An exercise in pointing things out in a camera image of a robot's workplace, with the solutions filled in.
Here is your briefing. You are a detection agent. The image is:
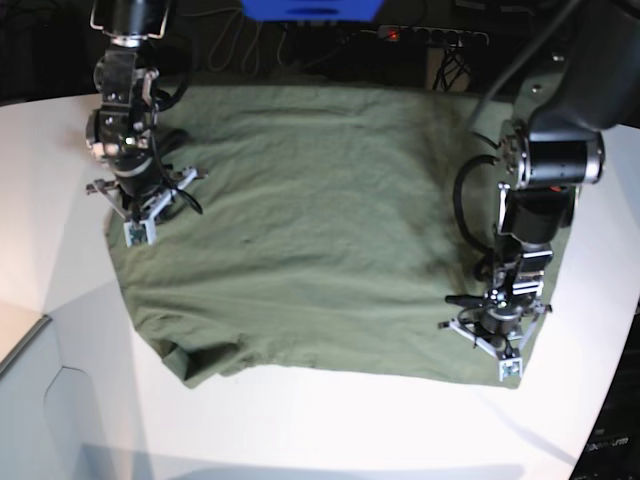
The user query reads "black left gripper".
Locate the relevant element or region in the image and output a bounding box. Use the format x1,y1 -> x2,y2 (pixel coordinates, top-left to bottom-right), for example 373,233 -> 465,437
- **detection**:
449,299 -> 545,350

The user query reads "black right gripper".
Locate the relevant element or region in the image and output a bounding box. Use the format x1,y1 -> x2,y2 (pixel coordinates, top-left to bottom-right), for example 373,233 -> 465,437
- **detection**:
85,164 -> 200,223

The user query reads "green t-shirt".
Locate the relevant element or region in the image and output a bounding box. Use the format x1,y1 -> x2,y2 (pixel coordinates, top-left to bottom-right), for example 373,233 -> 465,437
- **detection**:
106,84 -> 499,388

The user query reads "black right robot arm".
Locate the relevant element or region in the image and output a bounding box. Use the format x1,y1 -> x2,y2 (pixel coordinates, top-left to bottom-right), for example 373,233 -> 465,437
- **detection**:
86,1 -> 202,225

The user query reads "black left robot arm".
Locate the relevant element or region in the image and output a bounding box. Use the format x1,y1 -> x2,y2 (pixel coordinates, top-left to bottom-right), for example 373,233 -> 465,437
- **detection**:
447,1 -> 639,360

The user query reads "blue plastic box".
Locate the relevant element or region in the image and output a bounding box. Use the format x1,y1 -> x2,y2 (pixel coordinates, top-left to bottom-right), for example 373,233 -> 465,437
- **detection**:
241,0 -> 384,22

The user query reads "black power strip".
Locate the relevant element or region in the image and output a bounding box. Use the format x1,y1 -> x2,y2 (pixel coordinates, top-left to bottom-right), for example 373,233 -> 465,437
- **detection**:
361,25 -> 490,48

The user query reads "black cable bundle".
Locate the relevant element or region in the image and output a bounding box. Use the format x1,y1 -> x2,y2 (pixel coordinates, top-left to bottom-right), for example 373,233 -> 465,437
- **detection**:
432,44 -> 474,95

